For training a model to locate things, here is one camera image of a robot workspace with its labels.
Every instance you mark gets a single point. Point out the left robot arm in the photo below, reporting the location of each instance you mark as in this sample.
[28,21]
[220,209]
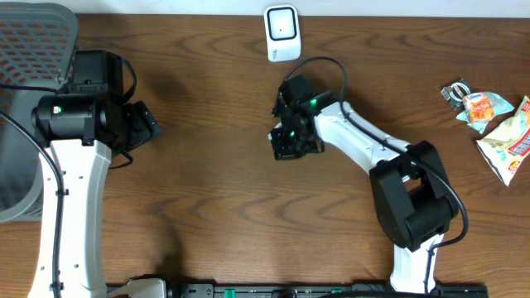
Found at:
[80,129]

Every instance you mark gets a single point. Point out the cream snack bag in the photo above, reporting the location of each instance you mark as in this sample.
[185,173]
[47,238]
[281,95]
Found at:
[506,147]

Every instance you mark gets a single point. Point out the white barcode scanner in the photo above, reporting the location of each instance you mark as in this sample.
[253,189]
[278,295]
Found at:
[283,34]

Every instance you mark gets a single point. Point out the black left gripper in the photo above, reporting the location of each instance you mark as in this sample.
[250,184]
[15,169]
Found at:
[146,124]

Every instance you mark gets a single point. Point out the dark grey plastic basket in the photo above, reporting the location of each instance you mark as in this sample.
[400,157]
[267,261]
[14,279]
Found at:
[38,41]

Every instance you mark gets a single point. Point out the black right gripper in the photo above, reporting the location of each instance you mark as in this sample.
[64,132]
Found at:
[281,151]

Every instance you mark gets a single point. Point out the orange small packet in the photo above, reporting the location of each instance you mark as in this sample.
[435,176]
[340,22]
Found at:
[478,108]

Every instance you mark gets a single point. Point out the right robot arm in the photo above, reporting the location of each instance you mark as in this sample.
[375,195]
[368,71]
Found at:
[412,197]

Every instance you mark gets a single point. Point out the mint green wipes pack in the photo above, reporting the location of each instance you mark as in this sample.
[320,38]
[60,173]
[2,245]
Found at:
[500,106]

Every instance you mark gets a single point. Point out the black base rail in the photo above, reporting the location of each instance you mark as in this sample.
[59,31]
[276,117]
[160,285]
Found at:
[290,291]

